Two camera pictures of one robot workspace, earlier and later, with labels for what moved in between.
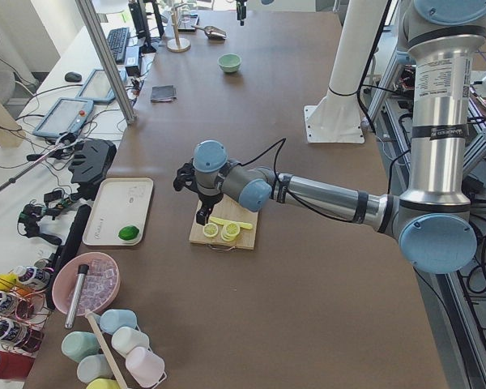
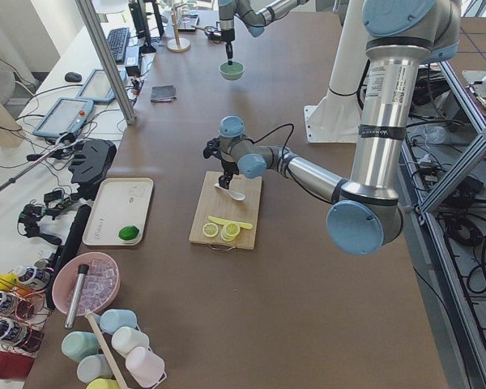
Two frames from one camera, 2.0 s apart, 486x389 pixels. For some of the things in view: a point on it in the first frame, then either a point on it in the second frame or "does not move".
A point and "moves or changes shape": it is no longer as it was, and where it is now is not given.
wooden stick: (104, 348) does not move
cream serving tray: (118, 212) does not move
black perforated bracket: (91, 161) does not move
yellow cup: (104, 383) does not move
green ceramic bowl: (229, 62) moves or changes shape
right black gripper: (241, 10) to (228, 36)
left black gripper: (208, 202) to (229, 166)
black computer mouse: (73, 77) does not move
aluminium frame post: (109, 59) does not move
